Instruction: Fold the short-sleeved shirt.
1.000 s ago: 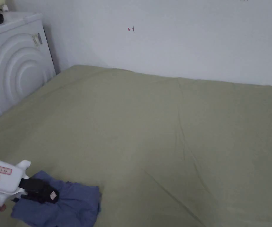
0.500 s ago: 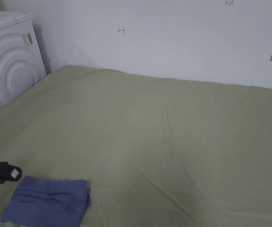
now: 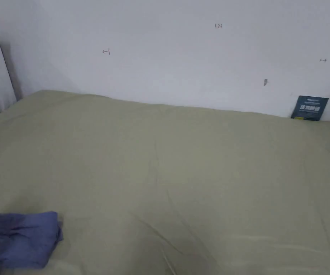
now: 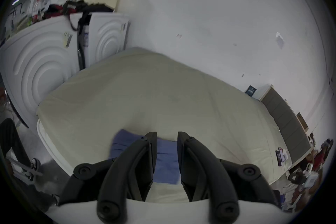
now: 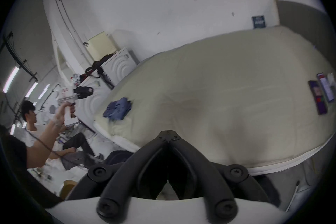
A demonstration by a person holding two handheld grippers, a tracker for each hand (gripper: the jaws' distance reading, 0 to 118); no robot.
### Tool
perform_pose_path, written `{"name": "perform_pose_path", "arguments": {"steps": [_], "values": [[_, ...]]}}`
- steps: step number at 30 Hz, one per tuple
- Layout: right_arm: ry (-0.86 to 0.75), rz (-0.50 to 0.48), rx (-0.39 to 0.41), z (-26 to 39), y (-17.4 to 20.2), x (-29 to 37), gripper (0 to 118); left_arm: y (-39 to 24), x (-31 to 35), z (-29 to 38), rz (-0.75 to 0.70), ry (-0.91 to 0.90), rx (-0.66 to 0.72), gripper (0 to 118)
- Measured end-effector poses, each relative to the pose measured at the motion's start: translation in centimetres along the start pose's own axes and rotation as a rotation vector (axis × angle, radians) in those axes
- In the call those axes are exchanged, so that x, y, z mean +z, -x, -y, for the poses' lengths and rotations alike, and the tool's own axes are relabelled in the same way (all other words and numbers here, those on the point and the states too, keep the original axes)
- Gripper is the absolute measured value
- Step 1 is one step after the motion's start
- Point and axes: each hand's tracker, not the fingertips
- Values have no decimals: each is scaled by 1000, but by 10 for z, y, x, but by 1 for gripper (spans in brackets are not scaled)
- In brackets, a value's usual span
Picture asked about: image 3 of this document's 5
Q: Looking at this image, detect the dark blue shirt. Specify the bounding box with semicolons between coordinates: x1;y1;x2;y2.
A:
0;211;64;270

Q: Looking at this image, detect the bed with pale green sheet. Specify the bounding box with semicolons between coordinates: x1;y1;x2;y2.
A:
0;90;330;275

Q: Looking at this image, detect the dark blue printed card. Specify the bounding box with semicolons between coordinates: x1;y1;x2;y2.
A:
290;95;330;121

